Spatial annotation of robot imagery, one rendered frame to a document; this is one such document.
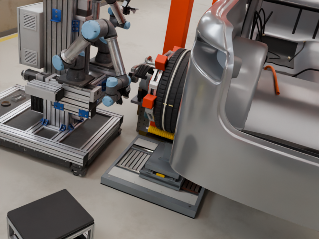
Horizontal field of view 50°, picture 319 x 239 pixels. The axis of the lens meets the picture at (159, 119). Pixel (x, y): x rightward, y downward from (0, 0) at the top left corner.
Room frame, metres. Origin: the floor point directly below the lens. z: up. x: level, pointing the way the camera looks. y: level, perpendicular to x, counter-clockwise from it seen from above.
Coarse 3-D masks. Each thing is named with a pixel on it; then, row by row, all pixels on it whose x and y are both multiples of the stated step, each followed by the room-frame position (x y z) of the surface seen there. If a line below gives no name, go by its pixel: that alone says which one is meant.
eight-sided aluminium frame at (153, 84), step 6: (168, 54) 2.58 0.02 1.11; (168, 60) 2.44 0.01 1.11; (156, 72) 2.36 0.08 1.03; (162, 72) 2.36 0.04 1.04; (150, 84) 2.29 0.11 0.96; (156, 84) 2.29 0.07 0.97; (150, 90) 2.29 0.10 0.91; (156, 90) 2.28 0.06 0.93; (150, 114) 2.38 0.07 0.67; (150, 120) 2.44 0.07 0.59
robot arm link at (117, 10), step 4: (108, 0) 2.96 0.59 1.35; (112, 0) 2.97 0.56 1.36; (116, 0) 3.01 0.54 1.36; (112, 4) 2.99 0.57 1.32; (116, 4) 3.03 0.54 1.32; (112, 8) 3.03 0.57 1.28; (116, 8) 3.04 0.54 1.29; (120, 8) 3.09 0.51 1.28; (116, 12) 3.06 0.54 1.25; (120, 12) 3.09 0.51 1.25; (116, 16) 3.09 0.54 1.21; (120, 16) 3.10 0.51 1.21; (120, 20) 3.12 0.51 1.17; (124, 20) 3.15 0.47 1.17; (120, 24) 3.16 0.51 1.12; (124, 24) 3.17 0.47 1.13; (128, 24) 3.18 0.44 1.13; (124, 28) 3.18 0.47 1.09; (128, 28) 3.19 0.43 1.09
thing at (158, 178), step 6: (144, 168) 2.38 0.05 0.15; (144, 174) 2.32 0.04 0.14; (150, 174) 2.31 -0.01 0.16; (156, 174) 2.30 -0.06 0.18; (162, 174) 2.35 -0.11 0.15; (150, 180) 2.30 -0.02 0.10; (156, 180) 2.29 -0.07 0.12; (162, 180) 2.28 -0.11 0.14; (168, 180) 2.27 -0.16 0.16; (174, 180) 2.27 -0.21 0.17; (180, 180) 2.31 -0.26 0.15; (168, 186) 2.26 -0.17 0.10; (174, 186) 2.25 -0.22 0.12; (180, 186) 2.28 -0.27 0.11
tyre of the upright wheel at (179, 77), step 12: (180, 48) 2.56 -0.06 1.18; (180, 60) 2.37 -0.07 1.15; (168, 72) 2.29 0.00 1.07; (180, 72) 2.29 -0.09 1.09; (168, 84) 2.24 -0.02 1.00; (180, 84) 2.23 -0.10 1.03; (168, 96) 2.20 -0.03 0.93; (180, 96) 2.19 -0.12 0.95; (156, 108) 2.21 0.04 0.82; (168, 108) 2.19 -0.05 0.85; (156, 120) 2.24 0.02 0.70; (168, 120) 2.20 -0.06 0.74
